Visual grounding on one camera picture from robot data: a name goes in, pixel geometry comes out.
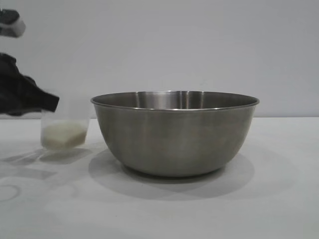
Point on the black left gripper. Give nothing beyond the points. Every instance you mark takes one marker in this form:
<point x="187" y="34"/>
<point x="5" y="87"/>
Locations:
<point x="10" y="87"/>

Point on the clear plastic measuring cup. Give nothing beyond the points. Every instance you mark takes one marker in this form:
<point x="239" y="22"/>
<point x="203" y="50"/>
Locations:
<point x="74" y="112"/>

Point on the white rice grains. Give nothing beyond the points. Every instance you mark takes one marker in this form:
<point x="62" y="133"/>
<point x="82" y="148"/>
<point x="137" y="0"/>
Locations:
<point x="64" y="135"/>

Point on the stainless steel mixing bowl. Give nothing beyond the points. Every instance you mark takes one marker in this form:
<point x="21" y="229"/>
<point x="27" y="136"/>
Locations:
<point x="174" y="139"/>

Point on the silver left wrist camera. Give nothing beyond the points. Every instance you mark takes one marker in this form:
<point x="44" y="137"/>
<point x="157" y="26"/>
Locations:
<point x="12" y="25"/>

